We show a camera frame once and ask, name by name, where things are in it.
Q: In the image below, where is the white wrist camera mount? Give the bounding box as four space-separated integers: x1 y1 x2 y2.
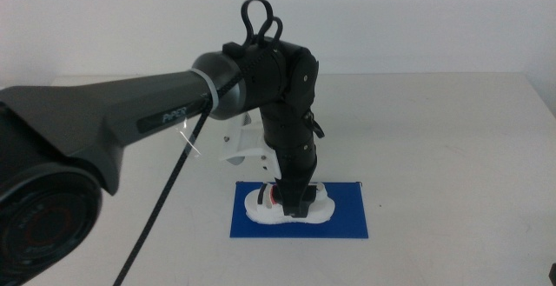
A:
218 111 282 179

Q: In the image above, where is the white zip tie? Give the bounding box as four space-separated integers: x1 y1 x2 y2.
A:
176 67 220 157

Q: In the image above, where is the blue rectangular mat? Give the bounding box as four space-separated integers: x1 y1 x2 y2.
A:
229 181 370 240

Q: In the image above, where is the white strapped sandal shoe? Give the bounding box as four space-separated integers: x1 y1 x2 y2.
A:
243 181 337 226

